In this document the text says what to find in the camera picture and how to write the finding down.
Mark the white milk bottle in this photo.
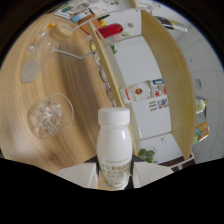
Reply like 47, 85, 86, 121
96, 107, 134, 190

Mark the glass jar of limes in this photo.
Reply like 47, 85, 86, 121
137, 147, 158, 164

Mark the clear glass with ice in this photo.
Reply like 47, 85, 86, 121
27, 92, 75, 139

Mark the clear bottle red label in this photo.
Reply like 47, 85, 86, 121
119, 79, 154, 105

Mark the clear bottle green cap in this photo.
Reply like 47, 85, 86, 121
195, 97, 209, 114

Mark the two-tier wooden shelf rack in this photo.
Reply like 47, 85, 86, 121
71, 8, 198, 168

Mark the red liquid glass bottle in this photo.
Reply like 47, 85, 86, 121
96, 23, 124, 39

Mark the white and blue canister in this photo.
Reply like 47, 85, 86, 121
71, 13, 86, 24

